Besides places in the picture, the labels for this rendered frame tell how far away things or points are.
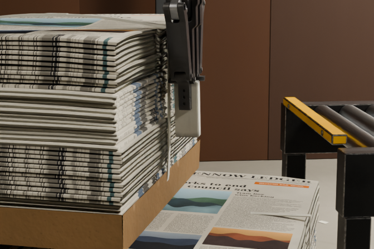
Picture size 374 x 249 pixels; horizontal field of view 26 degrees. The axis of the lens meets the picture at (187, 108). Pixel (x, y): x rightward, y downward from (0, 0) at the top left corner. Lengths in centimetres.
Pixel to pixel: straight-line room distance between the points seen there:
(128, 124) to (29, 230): 15
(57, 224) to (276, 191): 36
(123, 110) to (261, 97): 384
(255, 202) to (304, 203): 6
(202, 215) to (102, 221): 19
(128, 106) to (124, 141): 4
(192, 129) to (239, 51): 362
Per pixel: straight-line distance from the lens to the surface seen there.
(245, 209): 104
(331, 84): 475
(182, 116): 100
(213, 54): 460
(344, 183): 149
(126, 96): 86
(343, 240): 153
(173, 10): 93
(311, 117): 170
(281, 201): 108
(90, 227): 86
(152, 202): 96
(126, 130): 85
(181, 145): 108
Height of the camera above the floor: 114
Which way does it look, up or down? 10 degrees down
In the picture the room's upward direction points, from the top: straight up
